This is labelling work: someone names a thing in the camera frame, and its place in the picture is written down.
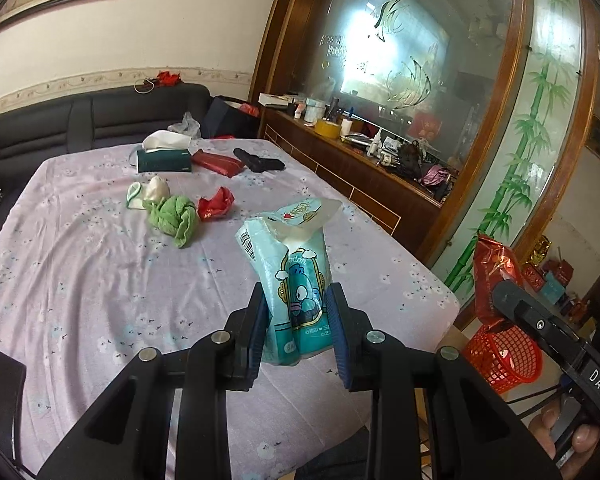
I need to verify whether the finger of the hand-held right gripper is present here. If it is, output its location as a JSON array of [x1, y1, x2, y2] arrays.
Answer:
[[491, 280, 588, 361]]

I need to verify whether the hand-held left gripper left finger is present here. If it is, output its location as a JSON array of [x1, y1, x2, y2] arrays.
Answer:
[[37, 282, 273, 480]]

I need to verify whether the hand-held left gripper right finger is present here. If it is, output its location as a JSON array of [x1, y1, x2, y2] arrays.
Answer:
[[327, 282, 563, 480]]

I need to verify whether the red plastic basket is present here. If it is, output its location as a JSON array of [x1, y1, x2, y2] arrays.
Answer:
[[462, 322, 543, 395]]

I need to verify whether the teal cartoon tissue packet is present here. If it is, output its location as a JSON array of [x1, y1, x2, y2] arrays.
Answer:
[[236, 197, 343, 367]]

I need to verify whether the red foil wrapper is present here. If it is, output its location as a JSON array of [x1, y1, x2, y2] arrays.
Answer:
[[471, 232, 526, 331]]

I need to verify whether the person's right hand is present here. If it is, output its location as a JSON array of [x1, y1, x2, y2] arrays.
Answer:
[[527, 406, 600, 480]]

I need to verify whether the red gift box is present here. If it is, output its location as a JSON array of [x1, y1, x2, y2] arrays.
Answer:
[[550, 259, 577, 288]]

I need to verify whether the gold ornament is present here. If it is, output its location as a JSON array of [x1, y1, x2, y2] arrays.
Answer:
[[530, 235, 553, 266]]

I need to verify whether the crumpled red wrapper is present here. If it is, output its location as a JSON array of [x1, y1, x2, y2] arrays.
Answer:
[[196, 186, 235, 221]]

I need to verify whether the green knitted cloth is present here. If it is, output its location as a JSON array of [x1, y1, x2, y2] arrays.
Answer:
[[147, 194, 198, 250]]

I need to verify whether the purple floral tablecloth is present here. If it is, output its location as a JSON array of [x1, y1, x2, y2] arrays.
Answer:
[[0, 137, 462, 480]]

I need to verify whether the wooden cabinet with mirror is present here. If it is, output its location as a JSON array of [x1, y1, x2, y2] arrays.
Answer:
[[250, 0, 600, 331]]

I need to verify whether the pink cloth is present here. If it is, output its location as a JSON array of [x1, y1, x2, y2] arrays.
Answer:
[[422, 165, 453, 191]]

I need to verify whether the crumpled white tissue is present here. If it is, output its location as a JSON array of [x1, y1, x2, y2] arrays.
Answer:
[[145, 176, 172, 203]]

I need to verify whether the red zip pouch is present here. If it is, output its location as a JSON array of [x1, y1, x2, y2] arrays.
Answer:
[[191, 149, 246, 178]]

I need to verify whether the white mask with green rim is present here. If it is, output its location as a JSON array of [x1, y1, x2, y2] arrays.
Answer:
[[126, 182, 153, 209]]

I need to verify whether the bamboo painted glass panel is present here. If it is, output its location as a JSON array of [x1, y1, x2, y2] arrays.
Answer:
[[442, 0, 583, 306]]

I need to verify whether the black handbag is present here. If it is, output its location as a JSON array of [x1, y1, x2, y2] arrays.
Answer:
[[397, 141, 426, 181]]

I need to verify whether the dark green tissue box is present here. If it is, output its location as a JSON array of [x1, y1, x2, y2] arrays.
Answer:
[[130, 130, 192, 173]]

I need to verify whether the black paper bag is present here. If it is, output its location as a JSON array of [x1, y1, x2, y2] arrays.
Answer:
[[202, 95, 263, 140]]

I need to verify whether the clear plastic bag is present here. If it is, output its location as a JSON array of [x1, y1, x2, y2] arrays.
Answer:
[[167, 112, 202, 136]]

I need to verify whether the black smartphone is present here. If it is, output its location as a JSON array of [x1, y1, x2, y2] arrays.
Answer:
[[0, 350, 27, 461]]

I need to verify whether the black sofa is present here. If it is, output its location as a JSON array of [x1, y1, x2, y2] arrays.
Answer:
[[0, 82, 213, 226]]

